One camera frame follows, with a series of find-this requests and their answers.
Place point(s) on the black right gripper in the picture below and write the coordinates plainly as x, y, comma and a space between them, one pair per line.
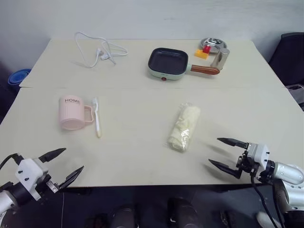
248, 164

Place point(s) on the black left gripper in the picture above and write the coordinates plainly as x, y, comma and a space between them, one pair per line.
46, 185

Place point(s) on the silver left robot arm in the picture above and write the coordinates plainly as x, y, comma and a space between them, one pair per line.
10, 196

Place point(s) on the wrapped cream towel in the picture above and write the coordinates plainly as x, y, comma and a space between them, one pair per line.
184, 127

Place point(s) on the pink HOME cup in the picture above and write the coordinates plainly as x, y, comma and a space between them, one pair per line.
70, 111

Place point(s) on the white toothbrush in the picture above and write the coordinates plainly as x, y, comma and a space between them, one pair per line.
97, 118

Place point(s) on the dark rounded shape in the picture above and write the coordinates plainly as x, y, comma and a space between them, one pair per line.
183, 213

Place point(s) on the metal cylinder cup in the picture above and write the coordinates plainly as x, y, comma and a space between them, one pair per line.
220, 59

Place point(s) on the blue round object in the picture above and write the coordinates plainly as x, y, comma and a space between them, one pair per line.
17, 77

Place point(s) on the yellow toy block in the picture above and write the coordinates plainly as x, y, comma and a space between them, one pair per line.
200, 55

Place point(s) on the red toy block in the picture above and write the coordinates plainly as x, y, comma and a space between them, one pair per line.
206, 49

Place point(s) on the mint green electric frying pan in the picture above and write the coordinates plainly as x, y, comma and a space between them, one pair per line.
167, 63

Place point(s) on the round metal ashtray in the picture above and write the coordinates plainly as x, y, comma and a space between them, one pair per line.
213, 42

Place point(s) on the black chair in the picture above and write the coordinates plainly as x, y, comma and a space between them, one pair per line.
292, 54

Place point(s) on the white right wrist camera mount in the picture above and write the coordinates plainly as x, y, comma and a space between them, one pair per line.
261, 153

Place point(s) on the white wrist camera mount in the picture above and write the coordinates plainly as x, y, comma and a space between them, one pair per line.
28, 169
261, 153

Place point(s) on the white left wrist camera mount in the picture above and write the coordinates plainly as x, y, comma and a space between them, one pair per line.
28, 169

